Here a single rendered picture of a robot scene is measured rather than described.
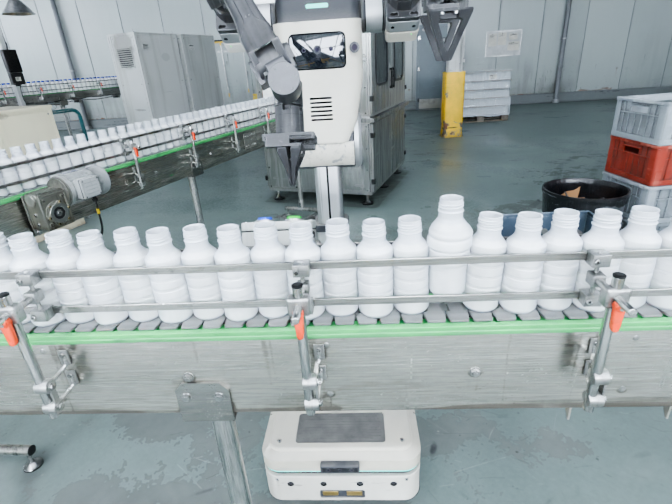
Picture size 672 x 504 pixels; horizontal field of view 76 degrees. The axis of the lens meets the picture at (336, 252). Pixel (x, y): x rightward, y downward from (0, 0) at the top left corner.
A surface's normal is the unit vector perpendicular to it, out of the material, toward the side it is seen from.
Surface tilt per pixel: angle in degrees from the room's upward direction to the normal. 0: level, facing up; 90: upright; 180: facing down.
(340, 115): 90
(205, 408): 90
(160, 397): 90
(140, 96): 90
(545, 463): 0
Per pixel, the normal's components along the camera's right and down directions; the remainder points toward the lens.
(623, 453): -0.06, -0.91
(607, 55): -0.04, 0.41
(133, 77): -0.35, 0.40
